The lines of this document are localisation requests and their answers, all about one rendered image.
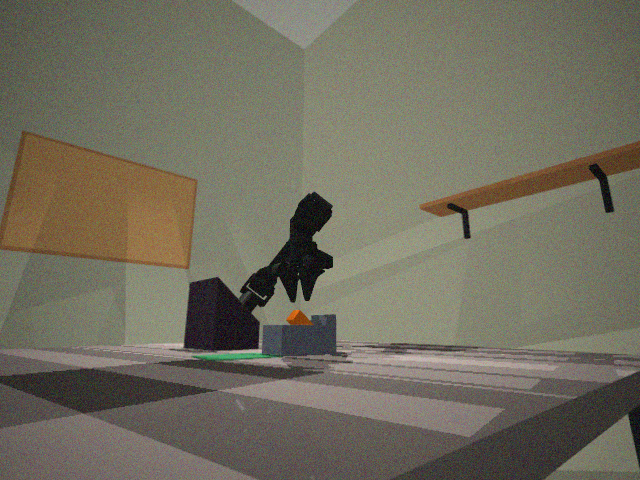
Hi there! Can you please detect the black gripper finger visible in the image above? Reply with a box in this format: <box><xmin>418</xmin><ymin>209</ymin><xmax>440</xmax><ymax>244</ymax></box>
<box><xmin>277</xmin><ymin>273</ymin><xmax>300</xmax><ymax>303</ymax></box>
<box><xmin>298</xmin><ymin>268</ymin><xmax>325</xmax><ymax>301</ymax></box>

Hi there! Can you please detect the orange l-shaped part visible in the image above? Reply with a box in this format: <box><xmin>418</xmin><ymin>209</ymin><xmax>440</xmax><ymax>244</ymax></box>
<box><xmin>286</xmin><ymin>310</ymin><xmax>313</xmax><ymax>325</ymax></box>

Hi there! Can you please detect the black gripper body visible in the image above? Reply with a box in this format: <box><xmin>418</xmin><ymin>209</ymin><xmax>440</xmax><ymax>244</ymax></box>
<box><xmin>272</xmin><ymin>235</ymin><xmax>333</xmax><ymax>275</ymax></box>

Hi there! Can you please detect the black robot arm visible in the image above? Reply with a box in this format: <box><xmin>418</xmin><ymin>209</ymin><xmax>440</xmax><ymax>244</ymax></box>
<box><xmin>239</xmin><ymin>192</ymin><xmax>333</xmax><ymax>312</ymax></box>

